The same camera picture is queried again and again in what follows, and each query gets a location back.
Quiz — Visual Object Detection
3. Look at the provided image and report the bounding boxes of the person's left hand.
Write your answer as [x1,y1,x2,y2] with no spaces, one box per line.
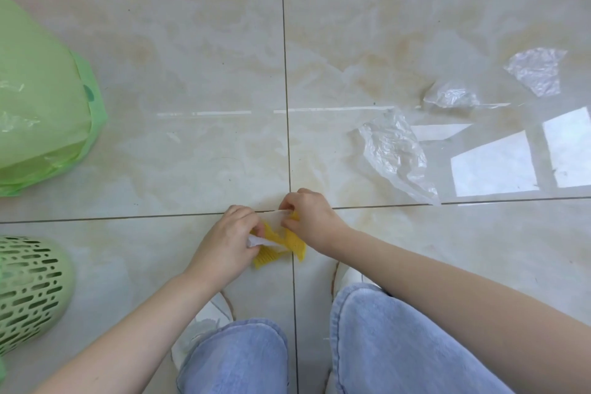
[187,205,264,291]

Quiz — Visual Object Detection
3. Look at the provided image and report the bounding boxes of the person's right hand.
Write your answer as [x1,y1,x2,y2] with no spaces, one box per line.
[278,188,352,259]

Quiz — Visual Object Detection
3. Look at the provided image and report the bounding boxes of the clear plastic film scraps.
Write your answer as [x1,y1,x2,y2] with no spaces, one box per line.
[247,47,568,251]

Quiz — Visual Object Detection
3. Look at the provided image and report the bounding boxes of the person's right forearm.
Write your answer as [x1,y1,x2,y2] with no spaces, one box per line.
[341,227,591,394]

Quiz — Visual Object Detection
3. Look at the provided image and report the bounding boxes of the person's left forearm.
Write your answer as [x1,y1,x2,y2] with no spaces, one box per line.
[32,268,222,394]

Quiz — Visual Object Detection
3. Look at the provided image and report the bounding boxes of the person's right white shoe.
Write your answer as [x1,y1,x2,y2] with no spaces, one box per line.
[331,262,384,297]

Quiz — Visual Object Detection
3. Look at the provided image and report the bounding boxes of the person's white shoe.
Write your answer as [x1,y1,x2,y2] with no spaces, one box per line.
[171,292,236,371]
[331,262,384,297]

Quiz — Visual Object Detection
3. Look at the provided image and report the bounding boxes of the person's left white shoe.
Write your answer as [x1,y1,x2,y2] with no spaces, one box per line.
[171,292,236,371]

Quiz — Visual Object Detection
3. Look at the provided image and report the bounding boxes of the person's left leg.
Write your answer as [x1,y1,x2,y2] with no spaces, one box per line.
[175,318,289,394]

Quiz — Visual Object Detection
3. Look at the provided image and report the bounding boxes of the person's leg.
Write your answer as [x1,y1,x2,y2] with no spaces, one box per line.
[175,318,289,394]
[328,283,513,394]

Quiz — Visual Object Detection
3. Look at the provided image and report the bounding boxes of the person's right leg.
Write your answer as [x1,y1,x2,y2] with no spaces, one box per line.
[328,283,513,394]

